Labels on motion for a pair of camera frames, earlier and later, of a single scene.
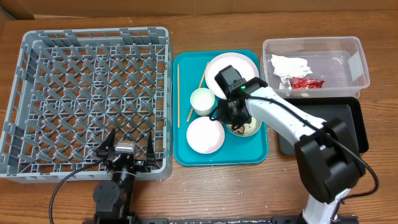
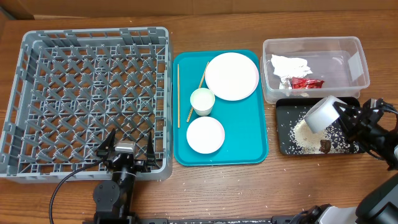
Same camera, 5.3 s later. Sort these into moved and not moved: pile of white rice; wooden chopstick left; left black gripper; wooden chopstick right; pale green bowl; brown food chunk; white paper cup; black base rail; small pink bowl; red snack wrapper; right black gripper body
Moved: brown food chunk; right black gripper body; pile of white rice; pale green bowl
Not moved: wooden chopstick left; red snack wrapper; small pink bowl; white paper cup; wooden chopstick right; black base rail; left black gripper
